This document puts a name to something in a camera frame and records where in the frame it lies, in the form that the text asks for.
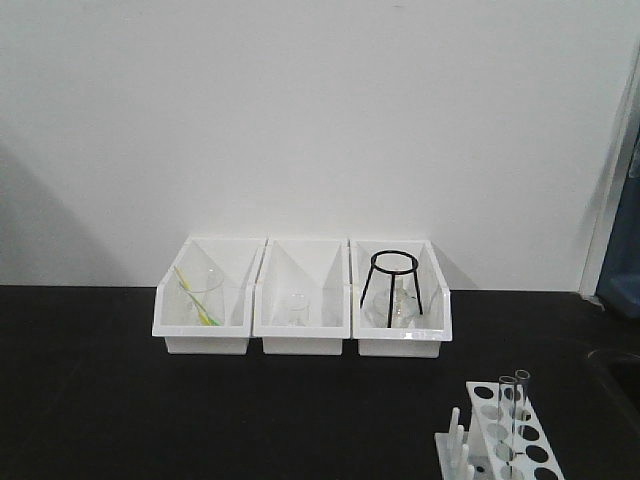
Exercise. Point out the clear glass test tube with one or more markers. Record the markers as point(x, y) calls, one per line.
point(522, 414)
point(507, 402)

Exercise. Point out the white test tube rack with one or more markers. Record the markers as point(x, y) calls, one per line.
point(470, 452)

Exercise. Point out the blue-grey pegboard drying rack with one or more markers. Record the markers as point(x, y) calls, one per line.
point(618, 285)

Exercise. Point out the white middle storage bin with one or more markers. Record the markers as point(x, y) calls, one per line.
point(318, 268)

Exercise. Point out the white storage bin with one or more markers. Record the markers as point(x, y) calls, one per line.
point(318, 268)
point(175, 318)
point(433, 327)

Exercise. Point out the small clear glass beaker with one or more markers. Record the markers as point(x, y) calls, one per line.
point(296, 310)

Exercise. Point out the white right storage bin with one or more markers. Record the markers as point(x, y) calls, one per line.
point(433, 327)

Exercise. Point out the clear glass flask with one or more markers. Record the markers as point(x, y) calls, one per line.
point(404, 312)

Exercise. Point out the white left storage bin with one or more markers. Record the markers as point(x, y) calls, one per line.
point(175, 318)

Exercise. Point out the black lab sink basin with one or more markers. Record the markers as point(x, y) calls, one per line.
point(615, 376)

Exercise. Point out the black wire tripod stand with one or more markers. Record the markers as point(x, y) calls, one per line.
point(395, 264)

